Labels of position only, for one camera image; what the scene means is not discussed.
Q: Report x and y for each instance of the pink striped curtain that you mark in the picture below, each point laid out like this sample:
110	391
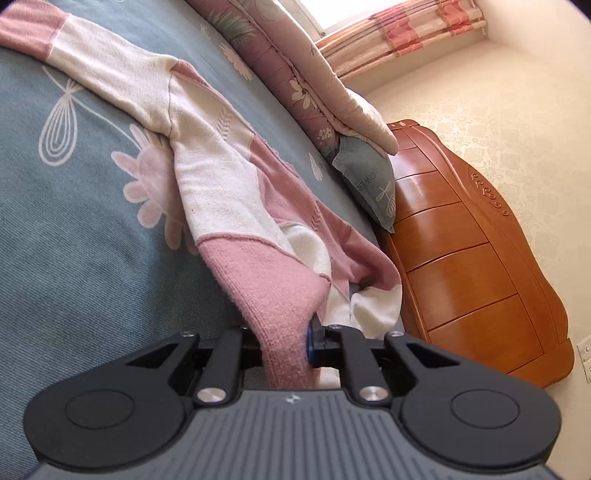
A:
406	32

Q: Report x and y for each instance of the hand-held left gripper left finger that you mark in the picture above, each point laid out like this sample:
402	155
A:
228	355

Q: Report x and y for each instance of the window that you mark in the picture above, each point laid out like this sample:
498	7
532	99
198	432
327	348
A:
341	11

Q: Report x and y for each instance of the pink and white sweater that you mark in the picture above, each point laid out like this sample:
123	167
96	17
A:
221	194

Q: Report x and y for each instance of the blue-green floral pillow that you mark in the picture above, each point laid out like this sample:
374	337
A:
369	184

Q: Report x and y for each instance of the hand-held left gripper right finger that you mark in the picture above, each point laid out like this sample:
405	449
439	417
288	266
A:
310	346

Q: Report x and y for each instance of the folded pink floral quilt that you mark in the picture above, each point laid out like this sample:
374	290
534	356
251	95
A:
304	83

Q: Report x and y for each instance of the blue floral bed sheet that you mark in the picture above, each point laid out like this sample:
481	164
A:
92	254

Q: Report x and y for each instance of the wooden bed headboard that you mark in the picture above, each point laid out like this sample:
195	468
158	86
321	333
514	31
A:
461	258

